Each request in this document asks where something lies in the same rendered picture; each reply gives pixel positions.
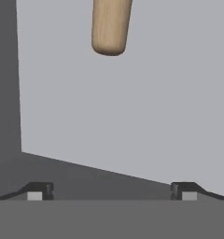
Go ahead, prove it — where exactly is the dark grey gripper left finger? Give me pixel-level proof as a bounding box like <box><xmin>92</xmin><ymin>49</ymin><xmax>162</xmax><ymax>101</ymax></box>
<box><xmin>0</xmin><ymin>181</ymin><xmax>55</xmax><ymax>201</ymax></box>

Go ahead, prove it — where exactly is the grey open drawer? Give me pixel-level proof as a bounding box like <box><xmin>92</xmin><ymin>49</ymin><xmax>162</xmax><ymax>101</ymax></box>
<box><xmin>0</xmin><ymin>0</ymin><xmax>224</xmax><ymax>201</ymax></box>

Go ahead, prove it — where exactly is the wooden handled pizza cutter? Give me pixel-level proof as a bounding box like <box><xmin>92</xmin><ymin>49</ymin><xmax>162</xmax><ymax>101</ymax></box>
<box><xmin>91</xmin><ymin>0</ymin><xmax>133</xmax><ymax>57</ymax></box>

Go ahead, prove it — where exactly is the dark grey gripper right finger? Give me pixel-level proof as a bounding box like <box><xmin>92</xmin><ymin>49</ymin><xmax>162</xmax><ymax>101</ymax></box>
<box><xmin>170</xmin><ymin>181</ymin><xmax>224</xmax><ymax>201</ymax></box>

